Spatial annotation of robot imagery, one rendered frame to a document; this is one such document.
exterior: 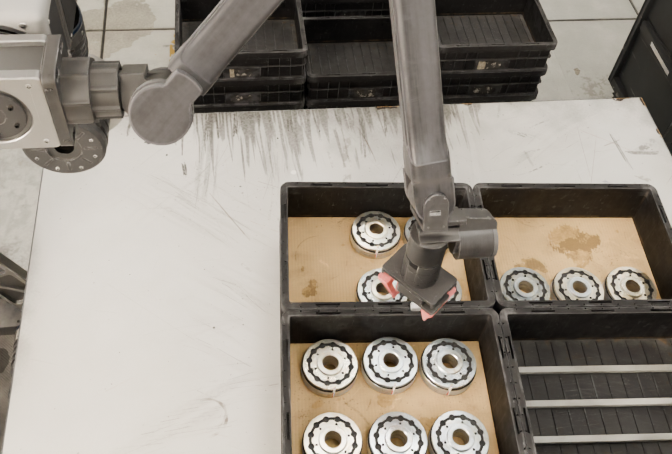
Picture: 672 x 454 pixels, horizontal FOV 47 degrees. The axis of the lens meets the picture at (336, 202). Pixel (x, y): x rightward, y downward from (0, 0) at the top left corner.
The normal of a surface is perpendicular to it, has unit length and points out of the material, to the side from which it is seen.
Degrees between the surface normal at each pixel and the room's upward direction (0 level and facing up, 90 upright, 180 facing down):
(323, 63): 0
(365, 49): 0
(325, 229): 0
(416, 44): 61
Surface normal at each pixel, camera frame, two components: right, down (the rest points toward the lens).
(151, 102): 0.14, 0.39
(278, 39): 0.07, -0.62
